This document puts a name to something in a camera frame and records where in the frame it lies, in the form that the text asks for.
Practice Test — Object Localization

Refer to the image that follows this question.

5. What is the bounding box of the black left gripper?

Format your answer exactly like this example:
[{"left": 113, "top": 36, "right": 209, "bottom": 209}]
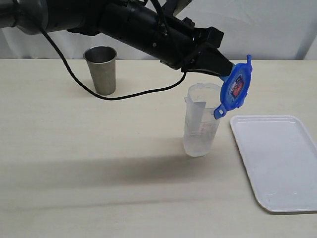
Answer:
[{"left": 170, "top": 17, "right": 233, "bottom": 76}]

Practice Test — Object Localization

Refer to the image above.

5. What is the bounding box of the blue plastic container lid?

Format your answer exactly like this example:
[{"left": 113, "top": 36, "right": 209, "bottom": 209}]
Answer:
[{"left": 213, "top": 55, "right": 253, "bottom": 119}]

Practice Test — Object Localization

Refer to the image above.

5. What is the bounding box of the stainless steel cup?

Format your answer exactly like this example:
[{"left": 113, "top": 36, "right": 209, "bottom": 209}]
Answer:
[{"left": 83, "top": 46, "right": 117, "bottom": 96}]

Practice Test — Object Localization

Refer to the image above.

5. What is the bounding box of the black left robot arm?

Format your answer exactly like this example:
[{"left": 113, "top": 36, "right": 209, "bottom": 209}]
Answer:
[{"left": 0, "top": 0, "right": 233, "bottom": 76}]

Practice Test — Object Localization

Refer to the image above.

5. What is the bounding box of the clear tall plastic container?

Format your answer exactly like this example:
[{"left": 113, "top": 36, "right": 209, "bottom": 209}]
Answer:
[{"left": 183, "top": 83, "right": 221, "bottom": 157}]

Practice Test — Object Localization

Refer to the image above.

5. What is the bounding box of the white backdrop curtain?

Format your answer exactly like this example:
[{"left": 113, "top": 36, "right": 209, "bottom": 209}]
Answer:
[{"left": 0, "top": 0, "right": 317, "bottom": 60}]

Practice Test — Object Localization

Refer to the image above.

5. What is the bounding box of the white plastic tray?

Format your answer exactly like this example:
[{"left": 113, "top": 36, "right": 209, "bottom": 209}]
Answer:
[{"left": 230, "top": 115, "right": 317, "bottom": 214}]

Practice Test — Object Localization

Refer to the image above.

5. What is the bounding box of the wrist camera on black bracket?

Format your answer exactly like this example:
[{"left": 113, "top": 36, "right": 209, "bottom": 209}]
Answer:
[{"left": 162, "top": 0, "right": 192, "bottom": 16}]

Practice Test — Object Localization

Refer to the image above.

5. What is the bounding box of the black cable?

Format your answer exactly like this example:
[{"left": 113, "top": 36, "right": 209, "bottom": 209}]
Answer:
[{"left": 39, "top": 0, "right": 189, "bottom": 101}]

